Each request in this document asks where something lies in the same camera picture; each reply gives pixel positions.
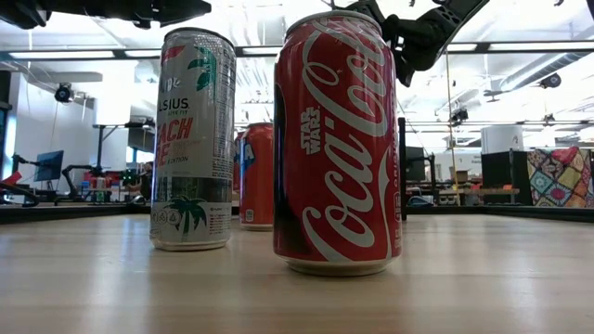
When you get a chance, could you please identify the black cabinet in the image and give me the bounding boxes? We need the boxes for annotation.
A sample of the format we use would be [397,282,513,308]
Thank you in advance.
[480,148,534,206]

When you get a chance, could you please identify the person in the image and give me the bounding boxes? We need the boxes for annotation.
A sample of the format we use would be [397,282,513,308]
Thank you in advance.
[127,161,154,201]

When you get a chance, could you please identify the red can silver top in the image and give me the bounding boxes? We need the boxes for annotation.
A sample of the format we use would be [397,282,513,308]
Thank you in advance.
[233,132,243,191]

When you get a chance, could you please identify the black standing table frame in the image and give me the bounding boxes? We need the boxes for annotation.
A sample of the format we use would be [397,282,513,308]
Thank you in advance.
[91,121,157,175]

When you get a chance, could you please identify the wooden bench top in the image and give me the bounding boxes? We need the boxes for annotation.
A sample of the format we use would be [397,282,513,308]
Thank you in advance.
[438,186,521,196]

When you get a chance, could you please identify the red can blue letter print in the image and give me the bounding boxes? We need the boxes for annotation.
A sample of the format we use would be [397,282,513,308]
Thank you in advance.
[239,122,276,232]

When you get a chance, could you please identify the cardboard box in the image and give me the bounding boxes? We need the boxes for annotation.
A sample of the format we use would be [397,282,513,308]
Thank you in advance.
[448,166,471,185]

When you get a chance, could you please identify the black curved bar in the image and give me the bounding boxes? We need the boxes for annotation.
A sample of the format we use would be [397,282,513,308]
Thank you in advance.
[0,182,41,209]

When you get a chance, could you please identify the yellow hanging cable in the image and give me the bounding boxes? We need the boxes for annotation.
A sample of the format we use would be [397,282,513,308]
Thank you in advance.
[443,50,461,208]

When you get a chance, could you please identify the red Coca-Cola Star Wars can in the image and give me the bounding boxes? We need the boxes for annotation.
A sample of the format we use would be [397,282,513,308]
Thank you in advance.
[272,10,404,278]

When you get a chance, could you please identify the grey ceiling duct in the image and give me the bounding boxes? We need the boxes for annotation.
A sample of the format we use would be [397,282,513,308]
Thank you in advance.
[499,51,591,92]

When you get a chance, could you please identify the white cylindrical tank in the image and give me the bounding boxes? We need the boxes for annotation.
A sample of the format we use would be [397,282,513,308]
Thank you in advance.
[481,124,525,154]

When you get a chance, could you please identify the white ceiling pipes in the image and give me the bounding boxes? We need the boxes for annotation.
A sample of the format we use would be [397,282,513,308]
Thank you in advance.
[236,58,278,122]

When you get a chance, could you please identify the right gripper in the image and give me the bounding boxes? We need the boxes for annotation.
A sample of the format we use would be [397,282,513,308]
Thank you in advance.
[331,0,449,88]

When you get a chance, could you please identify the computer monitor blue screen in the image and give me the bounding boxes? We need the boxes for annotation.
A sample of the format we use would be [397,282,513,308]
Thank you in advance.
[32,149,65,183]

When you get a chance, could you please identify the Celsius Peach Vibe can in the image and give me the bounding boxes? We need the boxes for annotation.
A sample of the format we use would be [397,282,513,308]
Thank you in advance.
[148,27,238,252]

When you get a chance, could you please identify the black ceiling camera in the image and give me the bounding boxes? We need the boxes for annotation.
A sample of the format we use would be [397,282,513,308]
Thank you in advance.
[537,72,562,90]
[54,82,74,104]

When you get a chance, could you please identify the colourful patchwork quilt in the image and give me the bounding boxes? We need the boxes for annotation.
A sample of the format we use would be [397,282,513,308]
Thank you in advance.
[526,147,594,209]

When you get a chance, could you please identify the red crate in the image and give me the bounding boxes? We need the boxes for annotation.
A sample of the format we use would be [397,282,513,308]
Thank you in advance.
[83,171,126,190]

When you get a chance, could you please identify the black monitor back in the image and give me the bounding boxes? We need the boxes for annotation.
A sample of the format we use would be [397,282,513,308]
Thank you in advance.
[406,146,427,183]

